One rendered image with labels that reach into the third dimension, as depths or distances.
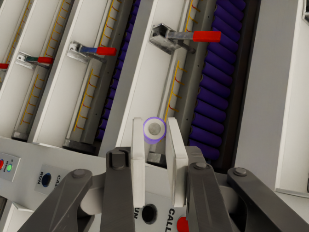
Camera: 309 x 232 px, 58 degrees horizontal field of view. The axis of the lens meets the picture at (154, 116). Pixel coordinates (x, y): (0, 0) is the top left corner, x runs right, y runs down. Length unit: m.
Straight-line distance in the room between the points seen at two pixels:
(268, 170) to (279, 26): 0.14
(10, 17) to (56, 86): 0.44
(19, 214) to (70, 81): 0.24
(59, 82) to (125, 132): 0.21
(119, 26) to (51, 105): 0.20
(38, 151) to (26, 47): 0.31
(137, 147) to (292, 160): 0.16
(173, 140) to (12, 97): 0.56
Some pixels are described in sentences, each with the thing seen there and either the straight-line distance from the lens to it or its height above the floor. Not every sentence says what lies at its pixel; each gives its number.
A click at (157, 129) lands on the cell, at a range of 0.20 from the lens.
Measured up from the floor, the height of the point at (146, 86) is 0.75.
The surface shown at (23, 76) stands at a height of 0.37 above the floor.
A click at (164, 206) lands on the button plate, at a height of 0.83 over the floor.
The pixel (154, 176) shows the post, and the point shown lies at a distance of 0.31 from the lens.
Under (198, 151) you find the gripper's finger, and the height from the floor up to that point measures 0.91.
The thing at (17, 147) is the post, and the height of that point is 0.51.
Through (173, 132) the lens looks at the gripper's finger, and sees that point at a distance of 0.18.
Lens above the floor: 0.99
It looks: 38 degrees down
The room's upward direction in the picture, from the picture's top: 93 degrees clockwise
